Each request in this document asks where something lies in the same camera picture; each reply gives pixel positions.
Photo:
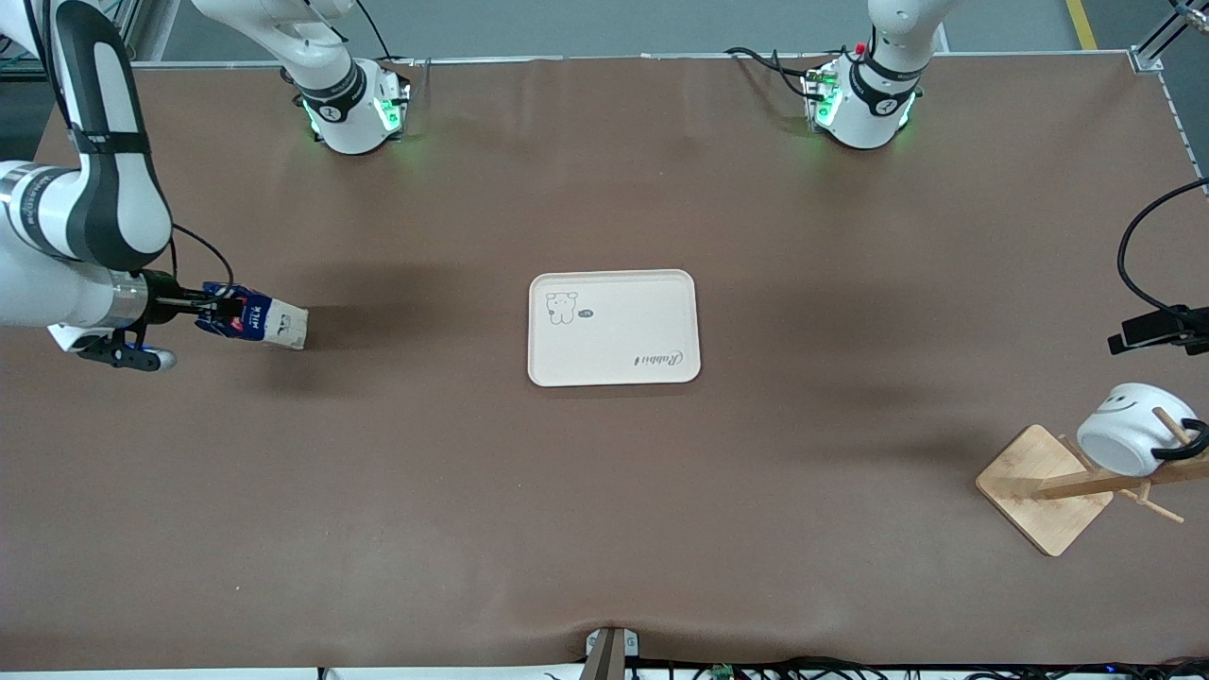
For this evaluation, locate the aluminium corner post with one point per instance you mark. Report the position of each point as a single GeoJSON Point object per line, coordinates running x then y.
{"type": "Point", "coordinates": [1148, 57]}

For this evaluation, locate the small green circuit board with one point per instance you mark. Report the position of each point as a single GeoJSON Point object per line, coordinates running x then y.
{"type": "Point", "coordinates": [723, 672]}

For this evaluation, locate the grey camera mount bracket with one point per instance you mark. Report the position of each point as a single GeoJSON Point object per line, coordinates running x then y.
{"type": "Point", "coordinates": [612, 647]}

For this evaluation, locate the blue milk carton green cap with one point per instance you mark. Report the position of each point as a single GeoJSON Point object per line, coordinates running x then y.
{"type": "Point", "coordinates": [264, 321]}

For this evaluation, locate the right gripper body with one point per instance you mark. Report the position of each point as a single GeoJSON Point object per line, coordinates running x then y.
{"type": "Point", "coordinates": [161, 297]}

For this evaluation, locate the aluminium frame with black struts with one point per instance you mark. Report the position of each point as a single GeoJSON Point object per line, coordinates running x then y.
{"type": "Point", "coordinates": [151, 28]}

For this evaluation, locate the wooden cup rack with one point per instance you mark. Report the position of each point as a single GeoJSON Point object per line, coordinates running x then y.
{"type": "Point", "coordinates": [1039, 491]}

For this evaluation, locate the beige plastic tray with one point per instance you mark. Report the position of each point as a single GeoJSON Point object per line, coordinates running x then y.
{"type": "Point", "coordinates": [614, 331]}

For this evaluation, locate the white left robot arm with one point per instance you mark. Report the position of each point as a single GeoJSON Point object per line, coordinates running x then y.
{"type": "Point", "coordinates": [878, 104]}

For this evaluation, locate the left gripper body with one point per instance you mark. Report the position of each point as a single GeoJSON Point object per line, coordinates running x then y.
{"type": "Point", "coordinates": [1192, 319]}

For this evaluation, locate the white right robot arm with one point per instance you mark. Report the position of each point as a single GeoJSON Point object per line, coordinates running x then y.
{"type": "Point", "coordinates": [94, 189]}

